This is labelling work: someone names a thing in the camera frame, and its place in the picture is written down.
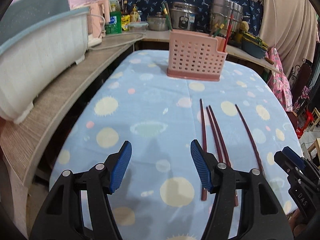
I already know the maroon chopstick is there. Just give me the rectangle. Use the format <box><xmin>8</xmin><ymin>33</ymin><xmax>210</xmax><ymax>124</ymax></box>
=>
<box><xmin>235</xmin><ymin>104</ymin><xmax>265</xmax><ymax>176</ymax></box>
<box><xmin>206</xmin><ymin>107</ymin><xmax>223</xmax><ymax>163</ymax></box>
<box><xmin>208</xmin><ymin>104</ymin><xmax>239</xmax><ymax>207</ymax></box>
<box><xmin>200</xmin><ymin>99</ymin><xmax>207</xmax><ymax>202</ymax></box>

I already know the green chopstick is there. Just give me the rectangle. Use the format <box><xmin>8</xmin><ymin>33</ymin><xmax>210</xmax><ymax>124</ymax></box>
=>
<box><xmin>162</xmin><ymin>3</ymin><xmax>173</xmax><ymax>32</ymax></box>
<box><xmin>213</xmin><ymin>20</ymin><xmax>228</xmax><ymax>37</ymax></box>

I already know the red chopstick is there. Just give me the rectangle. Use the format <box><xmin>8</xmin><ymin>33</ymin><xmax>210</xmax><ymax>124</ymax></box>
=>
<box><xmin>223</xmin><ymin>14</ymin><xmax>234</xmax><ymax>52</ymax></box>
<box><xmin>163</xmin><ymin>3</ymin><xmax>173</xmax><ymax>30</ymax></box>

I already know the brown chopstick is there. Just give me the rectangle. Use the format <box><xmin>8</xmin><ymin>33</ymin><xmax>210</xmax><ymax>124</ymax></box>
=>
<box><xmin>209</xmin><ymin>22</ymin><xmax>219</xmax><ymax>36</ymax></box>

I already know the person right hand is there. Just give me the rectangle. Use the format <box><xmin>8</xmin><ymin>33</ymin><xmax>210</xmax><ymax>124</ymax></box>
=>
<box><xmin>288</xmin><ymin>209</ymin><xmax>318</xmax><ymax>239</ymax></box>

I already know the red plastic stool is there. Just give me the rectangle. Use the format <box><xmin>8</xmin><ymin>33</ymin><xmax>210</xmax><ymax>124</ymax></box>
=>
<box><xmin>296</xmin><ymin>110</ymin><xmax>317</xmax><ymax>139</ymax></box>

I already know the blue polka dot tablecloth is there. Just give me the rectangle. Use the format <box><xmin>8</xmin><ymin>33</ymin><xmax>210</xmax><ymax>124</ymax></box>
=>
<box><xmin>50</xmin><ymin>50</ymin><xmax>301</xmax><ymax>239</ymax></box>

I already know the pink floral apron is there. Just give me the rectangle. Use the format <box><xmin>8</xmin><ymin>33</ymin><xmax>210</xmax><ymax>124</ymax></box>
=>
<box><xmin>266</xmin><ymin>47</ymin><xmax>293</xmax><ymax>112</ymax></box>

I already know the wooden counter shelf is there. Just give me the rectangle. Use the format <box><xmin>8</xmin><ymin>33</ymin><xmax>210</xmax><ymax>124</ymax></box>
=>
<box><xmin>0</xmin><ymin>29</ymin><xmax>282</xmax><ymax>188</ymax></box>

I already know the pink perforated utensil holder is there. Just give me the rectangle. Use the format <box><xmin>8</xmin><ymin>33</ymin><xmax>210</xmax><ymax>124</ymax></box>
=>
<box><xmin>167</xmin><ymin>29</ymin><xmax>227</xmax><ymax>81</ymax></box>

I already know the dark blue bowl stack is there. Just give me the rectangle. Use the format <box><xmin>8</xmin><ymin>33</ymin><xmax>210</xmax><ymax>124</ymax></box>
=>
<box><xmin>241</xmin><ymin>32</ymin><xmax>268</xmax><ymax>59</ymax></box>

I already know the white dish drainer box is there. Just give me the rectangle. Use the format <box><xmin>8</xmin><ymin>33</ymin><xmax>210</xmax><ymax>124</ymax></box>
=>
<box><xmin>1</xmin><ymin>7</ymin><xmax>89</xmax><ymax>124</ymax></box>

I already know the green detergent bottle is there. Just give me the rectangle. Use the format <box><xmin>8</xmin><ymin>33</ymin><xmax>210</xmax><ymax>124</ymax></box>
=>
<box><xmin>105</xmin><ymin>11</ymin><xmax>122</xmax><ymax>35</ymax></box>

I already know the clear food container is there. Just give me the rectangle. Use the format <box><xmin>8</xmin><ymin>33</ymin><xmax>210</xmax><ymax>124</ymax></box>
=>
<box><xmin>127</xmin><ymin>21</ymin><xmax>149</xmax><ymax>33</ymax></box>

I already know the white blender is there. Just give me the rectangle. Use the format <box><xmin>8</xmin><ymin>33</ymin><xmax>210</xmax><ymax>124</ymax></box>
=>
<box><xmin>87</xmin><ymin>14</ymin><xmax>104</xmax><ymax>48</ymax></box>

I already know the yellow seasoning packet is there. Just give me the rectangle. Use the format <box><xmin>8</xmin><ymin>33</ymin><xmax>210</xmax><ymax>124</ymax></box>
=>
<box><xmin>121</xmin><ymin>15</ymin><xmax>131</xmax><ymax>31</ymax></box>

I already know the small steel pot with lid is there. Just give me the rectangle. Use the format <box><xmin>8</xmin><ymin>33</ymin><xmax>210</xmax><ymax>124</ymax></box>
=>
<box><xmin>147</xmin><ymin>12</ymin><xmax>169</xmax><ymax>31</ymax></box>

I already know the beige hanging cloth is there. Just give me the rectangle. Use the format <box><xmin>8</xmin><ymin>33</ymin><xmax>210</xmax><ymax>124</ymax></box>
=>
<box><xmin>252</xmin><ymin>0</ymin><xmax>318</xmax><ymax>75</ymax></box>

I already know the yellow oil bottle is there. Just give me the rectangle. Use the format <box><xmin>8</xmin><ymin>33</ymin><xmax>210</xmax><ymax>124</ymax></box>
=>
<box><xmin>130</xmin><ymin>4</ymin><xmax>140</xmax><ymax>23</ymax></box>

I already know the pink electric kettle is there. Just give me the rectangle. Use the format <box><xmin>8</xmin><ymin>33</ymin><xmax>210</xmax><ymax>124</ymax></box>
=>
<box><xmin>86</xmin><ymin>0</ymin><xmax>110</xmax><ymax>37</ymax></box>

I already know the steel rice cooker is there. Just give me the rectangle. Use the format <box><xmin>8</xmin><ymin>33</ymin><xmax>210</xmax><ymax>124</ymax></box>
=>
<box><xmin>170</xmin><ymin>2</ymin><xmax>199</xmax><ymax>31</ymax></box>

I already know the large steel steamer pot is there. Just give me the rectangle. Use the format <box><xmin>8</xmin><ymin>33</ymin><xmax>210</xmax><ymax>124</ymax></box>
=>
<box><xmin>209</xmin><ymin>0</ymin><xmax>244</xmax><ymax>37</ymax></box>

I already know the grey-blue drainer lid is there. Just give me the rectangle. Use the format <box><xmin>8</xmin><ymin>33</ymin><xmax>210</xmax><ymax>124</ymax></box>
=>
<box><xmin>1</xmin><ymin>0</ymin><xmax>69</xmax><ymax>44</ymax></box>

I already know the white power cable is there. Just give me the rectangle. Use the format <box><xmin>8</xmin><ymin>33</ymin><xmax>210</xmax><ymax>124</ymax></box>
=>
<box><xmin>86</xmin><ymin>13</ymin><xmax>148</xmax><ymax>52</ymax></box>

